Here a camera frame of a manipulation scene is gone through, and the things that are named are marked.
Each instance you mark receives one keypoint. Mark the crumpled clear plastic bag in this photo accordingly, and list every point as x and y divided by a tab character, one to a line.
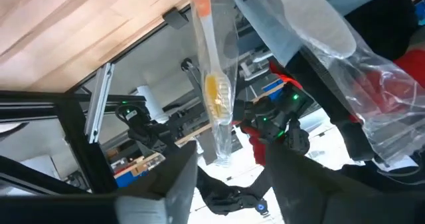
382	94

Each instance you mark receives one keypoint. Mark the black aluminium table frame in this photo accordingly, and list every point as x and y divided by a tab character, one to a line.
83	144

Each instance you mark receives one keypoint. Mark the black device with blue light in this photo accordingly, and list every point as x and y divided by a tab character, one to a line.
225	197

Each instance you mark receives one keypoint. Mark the blue crate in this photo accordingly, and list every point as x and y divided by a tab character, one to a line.
129	180

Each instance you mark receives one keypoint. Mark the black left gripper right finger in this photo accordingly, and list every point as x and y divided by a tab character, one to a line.
299	190

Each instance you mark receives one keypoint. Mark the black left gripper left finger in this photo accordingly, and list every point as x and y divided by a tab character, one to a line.
166	190

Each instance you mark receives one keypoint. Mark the white round column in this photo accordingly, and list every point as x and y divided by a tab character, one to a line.
151	101

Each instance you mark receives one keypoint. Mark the silver aluminium extrusion bar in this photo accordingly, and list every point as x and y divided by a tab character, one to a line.
99	101

